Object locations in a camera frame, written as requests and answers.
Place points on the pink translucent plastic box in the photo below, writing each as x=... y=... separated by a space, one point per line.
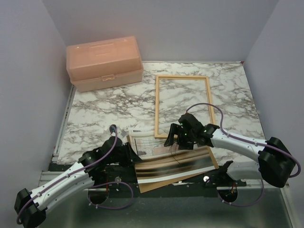
x=104 y=64

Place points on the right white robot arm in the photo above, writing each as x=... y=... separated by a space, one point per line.
x=271 y=161

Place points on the green handled screwdriver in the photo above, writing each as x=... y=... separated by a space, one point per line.
x=113 y=128

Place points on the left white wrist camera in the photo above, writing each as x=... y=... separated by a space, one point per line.
x=122 y=135

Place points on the light wooden picture frame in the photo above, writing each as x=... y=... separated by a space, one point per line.
x=157 y=100

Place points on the plant photo with backing board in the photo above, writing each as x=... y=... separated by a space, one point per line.
x=166 y=161

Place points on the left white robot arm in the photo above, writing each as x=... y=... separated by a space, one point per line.
x=89 y=171

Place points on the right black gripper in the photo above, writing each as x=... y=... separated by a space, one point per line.
x=177 y=129

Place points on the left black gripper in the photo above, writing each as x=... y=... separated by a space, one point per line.
x=130 y=159

